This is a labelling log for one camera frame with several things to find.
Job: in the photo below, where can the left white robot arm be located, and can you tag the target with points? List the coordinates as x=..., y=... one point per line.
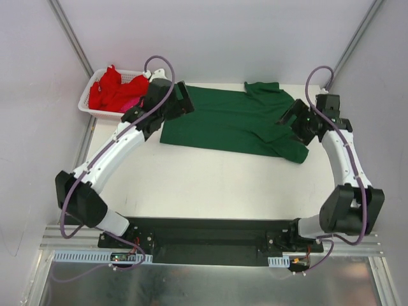
x=78, y=192

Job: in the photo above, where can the right aluminium frame post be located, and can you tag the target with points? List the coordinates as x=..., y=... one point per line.
x=361, y=29

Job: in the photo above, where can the pink t shirt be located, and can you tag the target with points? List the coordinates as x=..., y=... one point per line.
x=137, y=101

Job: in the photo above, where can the right aluminium rail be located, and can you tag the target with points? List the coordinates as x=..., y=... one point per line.
x=370, y=246

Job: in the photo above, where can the right white cable duct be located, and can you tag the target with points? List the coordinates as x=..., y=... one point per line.
x=279, y=262

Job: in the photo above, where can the left aluminium frame post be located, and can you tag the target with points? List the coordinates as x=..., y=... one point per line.
x=68, y=30

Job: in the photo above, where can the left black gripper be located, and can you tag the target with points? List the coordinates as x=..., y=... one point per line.
x=180, y=102

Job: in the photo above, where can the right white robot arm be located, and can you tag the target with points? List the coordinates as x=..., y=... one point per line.
x=351, y=210

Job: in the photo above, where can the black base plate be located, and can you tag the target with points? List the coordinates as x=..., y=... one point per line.
x=224, y=242

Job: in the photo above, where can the left white cable duct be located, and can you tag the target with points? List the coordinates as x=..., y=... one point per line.
x=103, y=257

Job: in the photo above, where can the red t shirt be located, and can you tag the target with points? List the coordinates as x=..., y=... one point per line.
x=110, y=94

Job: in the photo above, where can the white plastic basket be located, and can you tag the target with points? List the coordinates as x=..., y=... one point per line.
x=126, y=78

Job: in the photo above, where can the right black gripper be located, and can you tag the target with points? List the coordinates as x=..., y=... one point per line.
x=295, y=115

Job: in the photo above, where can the aluminium frame post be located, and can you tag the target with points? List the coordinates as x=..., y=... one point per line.
x=68, y=30
x=361, y=29

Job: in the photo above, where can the white cable duct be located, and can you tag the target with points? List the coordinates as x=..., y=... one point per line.
x=103, y=257
x=279, y=262

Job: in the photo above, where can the green t shirt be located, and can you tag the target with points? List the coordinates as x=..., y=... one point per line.
x=237, y=121

